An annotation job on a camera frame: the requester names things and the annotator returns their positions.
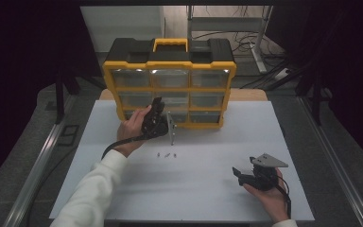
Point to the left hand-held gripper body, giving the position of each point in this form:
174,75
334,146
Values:
154,124

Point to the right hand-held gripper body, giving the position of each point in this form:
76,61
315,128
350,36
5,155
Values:
264,178

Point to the clear plastic drawer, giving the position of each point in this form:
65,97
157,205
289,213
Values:
178,99

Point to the yellow black storage organizer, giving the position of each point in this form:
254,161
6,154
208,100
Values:
129,47

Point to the person's right hand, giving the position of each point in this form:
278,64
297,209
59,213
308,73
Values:
274,198

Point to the person's left hand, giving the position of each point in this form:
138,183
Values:
130,132

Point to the grid of clear organizer drawers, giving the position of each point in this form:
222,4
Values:
209,78

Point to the black stand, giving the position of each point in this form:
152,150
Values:
316,107
60,101

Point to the white panel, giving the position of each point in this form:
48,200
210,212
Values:
123,22

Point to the white power strip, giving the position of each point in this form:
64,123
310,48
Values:
282,74

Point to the dark curtain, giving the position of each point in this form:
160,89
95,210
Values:
19,63
353,63

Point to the aluminium rail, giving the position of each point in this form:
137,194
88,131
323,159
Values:
337,164
34,186

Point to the black floor socket frame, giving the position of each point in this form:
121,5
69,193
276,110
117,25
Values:
69,135

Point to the grey metal desk frame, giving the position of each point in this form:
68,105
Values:
227,23

